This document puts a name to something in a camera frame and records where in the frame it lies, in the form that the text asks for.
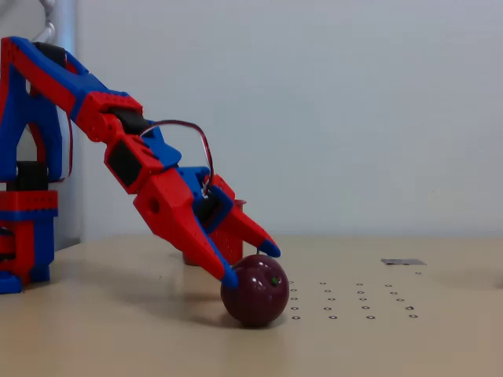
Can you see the red and blue gripper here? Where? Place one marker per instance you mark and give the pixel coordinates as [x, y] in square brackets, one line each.
[170, 204]

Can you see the dark purple plum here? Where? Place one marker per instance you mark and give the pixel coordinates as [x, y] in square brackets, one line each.
[255, 300]

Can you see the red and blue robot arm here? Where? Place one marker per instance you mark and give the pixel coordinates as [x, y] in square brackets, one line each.
[47, 82]

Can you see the flat grey tape patch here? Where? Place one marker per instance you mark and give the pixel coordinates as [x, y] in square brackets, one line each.
[402, 261]

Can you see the grey metal vertical pole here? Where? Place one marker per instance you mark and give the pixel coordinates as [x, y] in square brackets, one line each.
[67, 19]

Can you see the grey metal diagonal tube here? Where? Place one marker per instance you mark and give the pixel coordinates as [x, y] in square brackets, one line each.
[48, 32]

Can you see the red speckled enamel mug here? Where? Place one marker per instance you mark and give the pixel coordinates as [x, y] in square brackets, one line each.
[232, 248]

